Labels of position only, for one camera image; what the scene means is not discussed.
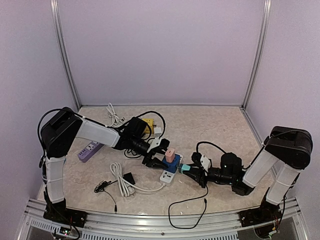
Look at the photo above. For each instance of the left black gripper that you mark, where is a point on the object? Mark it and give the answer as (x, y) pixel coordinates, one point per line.
(152, 163)

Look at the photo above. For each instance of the white power strip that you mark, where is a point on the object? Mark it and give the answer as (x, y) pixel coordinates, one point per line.
(166, 178)

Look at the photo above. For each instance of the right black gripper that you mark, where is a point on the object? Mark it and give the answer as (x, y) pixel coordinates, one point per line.
(199, 178)

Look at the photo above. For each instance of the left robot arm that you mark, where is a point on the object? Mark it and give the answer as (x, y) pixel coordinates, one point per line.
(58, 137)

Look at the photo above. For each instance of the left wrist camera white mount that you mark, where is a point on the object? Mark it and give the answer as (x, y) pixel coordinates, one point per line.
(158, 142)

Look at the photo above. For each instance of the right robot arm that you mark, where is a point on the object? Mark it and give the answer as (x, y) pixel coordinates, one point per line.
(291, 146)

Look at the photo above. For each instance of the purple power strip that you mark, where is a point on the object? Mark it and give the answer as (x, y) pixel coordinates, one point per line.
(89, 151)

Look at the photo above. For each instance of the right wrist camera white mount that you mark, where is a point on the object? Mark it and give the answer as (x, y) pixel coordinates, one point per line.
(201, 161)

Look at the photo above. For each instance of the dark blue cube socket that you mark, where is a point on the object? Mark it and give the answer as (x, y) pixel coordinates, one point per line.
(173, 166)

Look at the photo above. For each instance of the black power adapter with cable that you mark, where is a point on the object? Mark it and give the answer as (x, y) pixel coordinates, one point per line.
(101, 187)

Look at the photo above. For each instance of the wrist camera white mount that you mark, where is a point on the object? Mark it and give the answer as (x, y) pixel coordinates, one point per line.
(158, 142)
(201, 161)

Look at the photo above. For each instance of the pink plug adapter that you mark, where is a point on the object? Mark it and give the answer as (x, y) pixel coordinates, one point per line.
(170, 155)

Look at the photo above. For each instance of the aluminium corner post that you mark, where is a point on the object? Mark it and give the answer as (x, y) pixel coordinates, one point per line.
(258, 53)
(54, 5)

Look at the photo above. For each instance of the right aluminium corner post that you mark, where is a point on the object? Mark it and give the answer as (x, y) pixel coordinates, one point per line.
(258, 53)

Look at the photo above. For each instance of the yellow cube socket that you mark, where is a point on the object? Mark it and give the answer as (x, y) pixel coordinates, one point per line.
(149, 129)

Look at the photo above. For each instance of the white plug adapter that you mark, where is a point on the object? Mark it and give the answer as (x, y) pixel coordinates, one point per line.
(157, 132)

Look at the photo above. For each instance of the aluminium front rail frame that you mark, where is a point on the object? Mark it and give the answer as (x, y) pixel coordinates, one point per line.
(113, 226)

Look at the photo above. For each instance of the left aluminium corner post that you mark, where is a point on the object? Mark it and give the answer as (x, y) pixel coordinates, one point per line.
(54, 5)

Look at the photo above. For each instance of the teal plug adapter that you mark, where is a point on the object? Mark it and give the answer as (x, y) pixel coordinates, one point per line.
(183, 168)

